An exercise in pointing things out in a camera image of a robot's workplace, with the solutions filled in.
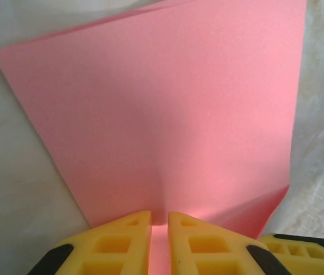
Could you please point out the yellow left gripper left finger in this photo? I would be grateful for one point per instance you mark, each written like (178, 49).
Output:
(139, 229)

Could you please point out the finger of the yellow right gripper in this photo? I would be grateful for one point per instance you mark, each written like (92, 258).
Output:
(322, 263)

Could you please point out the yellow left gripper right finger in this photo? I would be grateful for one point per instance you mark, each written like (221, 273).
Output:
(179, 232)

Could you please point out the pink cloth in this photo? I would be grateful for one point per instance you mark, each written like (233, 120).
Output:
(165, 100)

